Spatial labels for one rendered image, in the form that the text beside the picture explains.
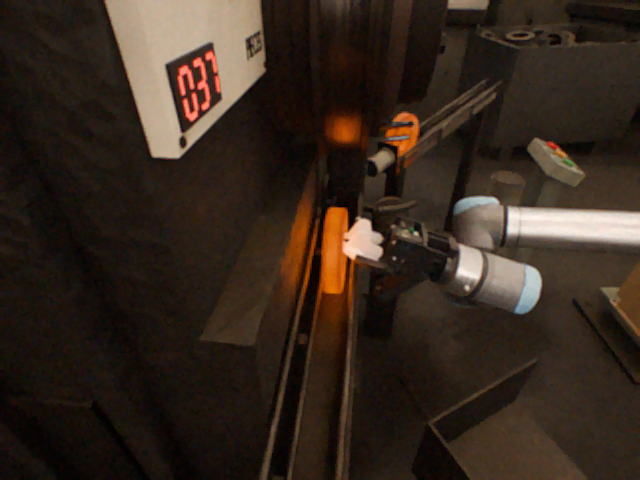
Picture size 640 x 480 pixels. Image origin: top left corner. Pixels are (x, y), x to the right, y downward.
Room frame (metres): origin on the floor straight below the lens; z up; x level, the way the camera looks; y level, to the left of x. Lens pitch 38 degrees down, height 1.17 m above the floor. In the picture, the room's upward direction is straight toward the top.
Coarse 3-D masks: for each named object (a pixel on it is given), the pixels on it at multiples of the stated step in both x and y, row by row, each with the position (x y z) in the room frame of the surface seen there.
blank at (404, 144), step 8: (400, 120) 1.14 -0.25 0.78; (408, 120) 1.16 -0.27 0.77; (416, 120) 1.20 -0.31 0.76; (400, 128) 1.13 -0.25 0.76; (408, 128) 1.17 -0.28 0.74; (416, 128) 1.21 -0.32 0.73; (392, 136) 1.11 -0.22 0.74; (416, 136) 1.21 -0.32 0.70; (392, 144) 1.11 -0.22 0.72; (400, 144) 1.19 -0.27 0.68; (408, 144) 1.18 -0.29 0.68; (400, 152) 1.15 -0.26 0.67
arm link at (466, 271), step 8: (464, 248) 0.51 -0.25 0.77; (472, 248) 0.52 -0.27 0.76; (456, 256) 0.50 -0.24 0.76; (464, 256) 0.50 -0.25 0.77; (472, 256) 0.50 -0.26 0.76; (480, 256) 0.50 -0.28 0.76; (456, 264) 0.49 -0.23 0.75; (464, 264) 0.48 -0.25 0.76; (472, 264) 0.48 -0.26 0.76; (480, 264) 0.49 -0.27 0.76; (456, 272) 0.47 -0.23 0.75; (464, 272) 0.47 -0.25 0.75; (472, 272) 0.47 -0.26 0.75; (480, 272) 0.48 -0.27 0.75; (448, 280) 0.48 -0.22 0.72; (456, 280) 0.47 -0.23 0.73; (464, 280) 0.47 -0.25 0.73; (472, 280) 0.47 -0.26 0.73; (440, 288) 0.49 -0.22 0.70; (448, 288) 0.47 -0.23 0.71; (456, 288) 0.47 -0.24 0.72; (464, 288) 0.46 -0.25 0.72; (472, 288) 0.46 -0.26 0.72
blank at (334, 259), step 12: (336, 216) 0.53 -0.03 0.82; (324, 228) 0.51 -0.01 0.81; (336, 228) 0.51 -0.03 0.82; (324, 240) 0.49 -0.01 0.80; (336, 240) 0.49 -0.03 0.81; (324, 252) 0.48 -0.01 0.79; (336, 252) 0.47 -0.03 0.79; (324, 264) 0.47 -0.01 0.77; (336, 264) 0.46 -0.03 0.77; (324, 276) 0.46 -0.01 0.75; (336, 276) 0.46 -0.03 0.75; (324, 288) 0.47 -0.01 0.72; (336, 288) 0.46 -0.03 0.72
